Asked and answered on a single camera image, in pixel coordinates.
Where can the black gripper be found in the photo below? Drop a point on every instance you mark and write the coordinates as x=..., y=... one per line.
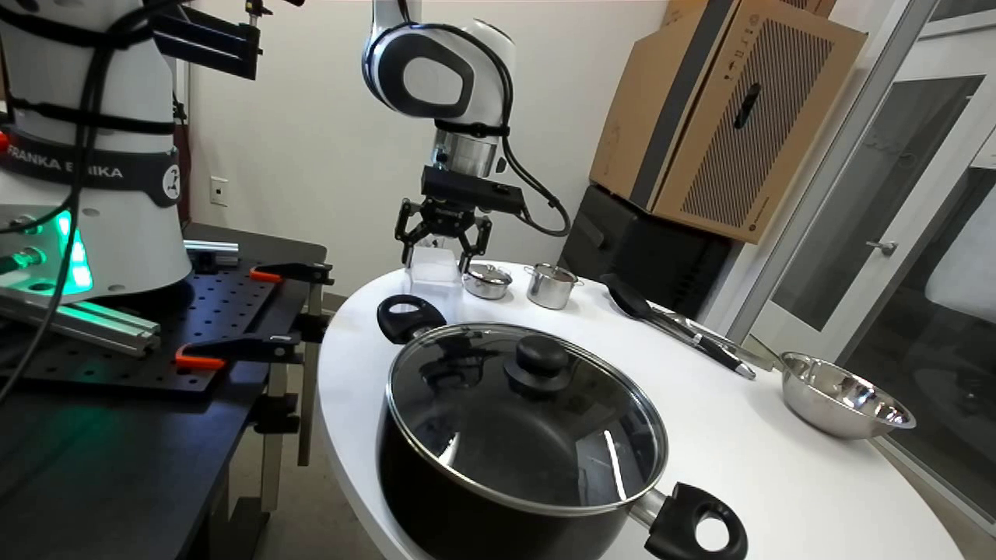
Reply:
x=449, y=220

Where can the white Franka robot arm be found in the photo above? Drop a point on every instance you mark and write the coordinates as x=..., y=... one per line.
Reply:
x=486, y=64

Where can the steel bowl near edge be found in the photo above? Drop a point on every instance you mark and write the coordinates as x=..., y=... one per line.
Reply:
x=491, y=285

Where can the tall steel cup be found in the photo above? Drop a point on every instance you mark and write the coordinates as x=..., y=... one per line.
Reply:
x=551, y=288

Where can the glass pot lid black knob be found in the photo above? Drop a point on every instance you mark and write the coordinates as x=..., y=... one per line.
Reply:
x=476, y=416

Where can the black spatula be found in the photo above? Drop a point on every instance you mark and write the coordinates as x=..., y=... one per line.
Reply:
x=626, y=299

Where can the black ribbed case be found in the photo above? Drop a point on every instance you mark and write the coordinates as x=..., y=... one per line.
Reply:
x=643, y=255

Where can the black cooking pot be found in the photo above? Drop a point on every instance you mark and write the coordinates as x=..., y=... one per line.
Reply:
x=437, y=508

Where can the black kitchen tongs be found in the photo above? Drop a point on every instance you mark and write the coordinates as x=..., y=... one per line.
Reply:
x=716, y=352

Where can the brown cardboard box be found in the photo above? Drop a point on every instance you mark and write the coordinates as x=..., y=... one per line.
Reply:
x=727, y=114

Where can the round white table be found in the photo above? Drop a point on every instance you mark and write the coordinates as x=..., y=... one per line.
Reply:
x=747, y=477

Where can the black perforated robot bench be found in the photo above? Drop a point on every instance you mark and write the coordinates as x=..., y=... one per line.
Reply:
x=104, y=469

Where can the wide steel bowl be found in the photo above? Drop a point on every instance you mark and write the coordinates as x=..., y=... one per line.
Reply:
x=842, y=400

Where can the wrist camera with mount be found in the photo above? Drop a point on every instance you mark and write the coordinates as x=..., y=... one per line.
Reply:
x=470, y=192

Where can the white wall socket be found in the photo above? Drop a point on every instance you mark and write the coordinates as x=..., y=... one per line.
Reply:
x=220, y=192

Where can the black bar camera unit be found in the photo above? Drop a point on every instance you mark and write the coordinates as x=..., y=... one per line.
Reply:
x=206, y=41

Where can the aluminium rail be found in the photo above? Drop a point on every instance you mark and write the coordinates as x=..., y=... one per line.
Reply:
x=95, y=319

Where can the glass door white frame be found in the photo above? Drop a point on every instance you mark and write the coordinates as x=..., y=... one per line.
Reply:
x=882, y=156

